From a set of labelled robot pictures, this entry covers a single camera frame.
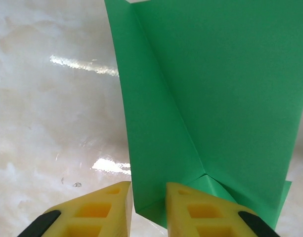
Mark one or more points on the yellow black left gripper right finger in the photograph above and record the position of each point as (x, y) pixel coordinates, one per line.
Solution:
(181, 222)

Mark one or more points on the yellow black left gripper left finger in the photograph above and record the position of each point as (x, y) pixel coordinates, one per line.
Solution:
(116, 217)

